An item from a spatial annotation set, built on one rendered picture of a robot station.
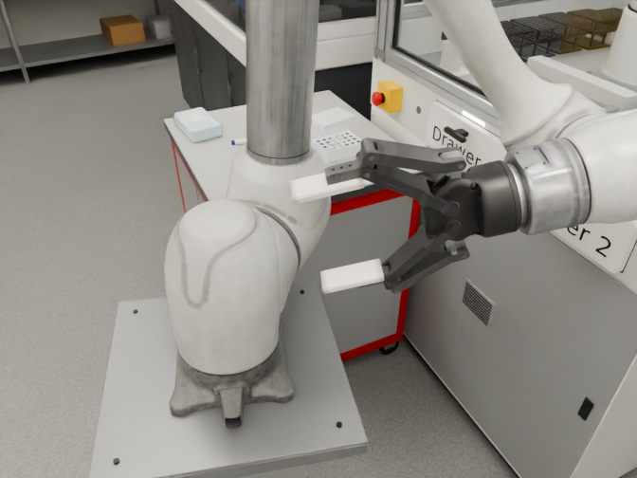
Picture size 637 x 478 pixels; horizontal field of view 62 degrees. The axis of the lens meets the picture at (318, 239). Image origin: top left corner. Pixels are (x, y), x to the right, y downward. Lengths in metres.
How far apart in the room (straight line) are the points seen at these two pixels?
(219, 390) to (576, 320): 0.77
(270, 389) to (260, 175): 0.32
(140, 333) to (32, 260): 1.69
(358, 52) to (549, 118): 1.42
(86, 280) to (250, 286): 1.75
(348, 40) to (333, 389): 1.42
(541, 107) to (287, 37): 0.33
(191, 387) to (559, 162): 0.58
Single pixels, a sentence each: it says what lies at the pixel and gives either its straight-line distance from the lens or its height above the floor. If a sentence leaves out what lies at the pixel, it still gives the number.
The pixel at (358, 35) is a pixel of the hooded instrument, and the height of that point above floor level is 0.90.
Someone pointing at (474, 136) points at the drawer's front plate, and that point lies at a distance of 1.29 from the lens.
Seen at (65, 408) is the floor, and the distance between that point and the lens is 1.96.
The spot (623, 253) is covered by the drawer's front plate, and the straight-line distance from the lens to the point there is 1.08.
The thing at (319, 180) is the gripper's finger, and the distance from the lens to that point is 0.51.
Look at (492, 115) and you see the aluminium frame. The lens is 1.27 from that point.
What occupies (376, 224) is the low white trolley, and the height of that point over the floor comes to 0.61.
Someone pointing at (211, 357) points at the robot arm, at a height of 0.88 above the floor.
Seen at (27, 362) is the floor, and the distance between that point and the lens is 2.15.
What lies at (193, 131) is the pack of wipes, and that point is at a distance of 1.57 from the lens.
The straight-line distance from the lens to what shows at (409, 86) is 1.52.
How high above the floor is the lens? 1.45
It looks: 37 degrees down
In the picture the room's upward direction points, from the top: straight up
